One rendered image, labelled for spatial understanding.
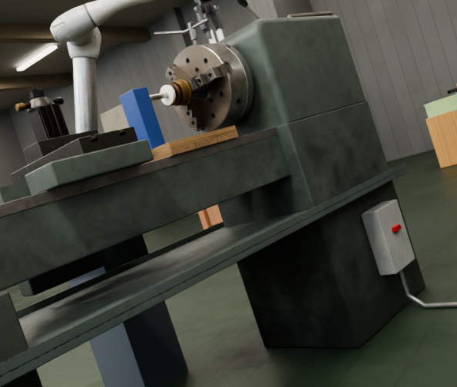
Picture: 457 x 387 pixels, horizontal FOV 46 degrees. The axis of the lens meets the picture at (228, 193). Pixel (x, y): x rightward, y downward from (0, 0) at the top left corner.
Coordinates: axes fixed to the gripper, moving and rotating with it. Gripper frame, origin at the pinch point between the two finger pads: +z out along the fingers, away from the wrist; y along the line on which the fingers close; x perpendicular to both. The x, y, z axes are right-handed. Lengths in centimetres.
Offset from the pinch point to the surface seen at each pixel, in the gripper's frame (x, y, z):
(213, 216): -444, -373, 117
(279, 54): 33.9, 8.2, 19.2
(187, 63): 10.8, 31.5, 11.6
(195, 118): 9.9, 35.7, 31.7
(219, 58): 26.2, 31.6, 15.7
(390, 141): -284, -655, 99
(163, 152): 26, 69, 42
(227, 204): -8, 17, 67
